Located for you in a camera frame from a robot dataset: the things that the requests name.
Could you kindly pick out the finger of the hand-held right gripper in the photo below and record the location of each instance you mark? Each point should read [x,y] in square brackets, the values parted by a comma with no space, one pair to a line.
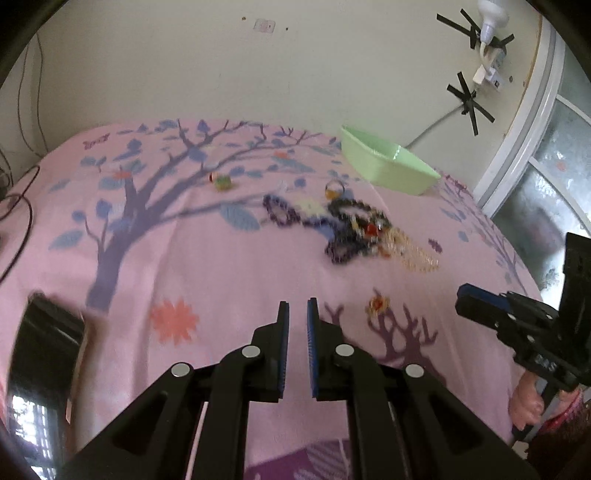
[480,314]
[482,294]

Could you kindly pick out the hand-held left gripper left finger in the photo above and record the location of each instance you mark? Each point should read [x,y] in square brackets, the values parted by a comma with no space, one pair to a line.
[284,355]

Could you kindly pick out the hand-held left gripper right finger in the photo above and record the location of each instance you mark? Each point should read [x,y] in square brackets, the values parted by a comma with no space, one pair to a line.
[313,355]

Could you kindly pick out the green plastic container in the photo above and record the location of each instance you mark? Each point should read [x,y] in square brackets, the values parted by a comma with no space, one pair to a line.
[390,164]

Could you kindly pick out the person's right forearm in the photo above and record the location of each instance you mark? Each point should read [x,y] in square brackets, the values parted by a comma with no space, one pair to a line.
[565,445]

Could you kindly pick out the person's right hand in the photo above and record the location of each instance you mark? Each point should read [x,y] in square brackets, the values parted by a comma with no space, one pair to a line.
[526,404]

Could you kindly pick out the orange flower brooch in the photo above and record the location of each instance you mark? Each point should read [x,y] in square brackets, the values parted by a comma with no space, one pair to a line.
[378,305]

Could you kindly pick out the pink tree-print bedsheet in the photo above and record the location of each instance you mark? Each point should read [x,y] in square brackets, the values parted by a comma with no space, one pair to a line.
[221,277]

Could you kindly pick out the small green yellow charm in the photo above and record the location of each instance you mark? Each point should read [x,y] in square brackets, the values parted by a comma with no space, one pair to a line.
[222,182]

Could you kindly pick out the black tape cross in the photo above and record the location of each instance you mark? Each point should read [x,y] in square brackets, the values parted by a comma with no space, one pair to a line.
[466,25]
[468,101]

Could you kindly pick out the white charger adapter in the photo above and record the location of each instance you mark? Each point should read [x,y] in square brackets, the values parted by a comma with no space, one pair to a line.
[491,69]

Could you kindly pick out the black glossy tablet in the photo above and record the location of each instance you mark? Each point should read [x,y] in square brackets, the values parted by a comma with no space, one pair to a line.
[46,337]

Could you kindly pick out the white light bulb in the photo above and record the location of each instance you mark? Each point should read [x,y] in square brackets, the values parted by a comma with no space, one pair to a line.
[491,16]

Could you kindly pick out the white window frame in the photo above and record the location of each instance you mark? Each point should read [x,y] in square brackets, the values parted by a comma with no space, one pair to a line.
[531,120]

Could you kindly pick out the pink wall sticker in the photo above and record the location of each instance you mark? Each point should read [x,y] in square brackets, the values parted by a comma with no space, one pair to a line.
[264,26]

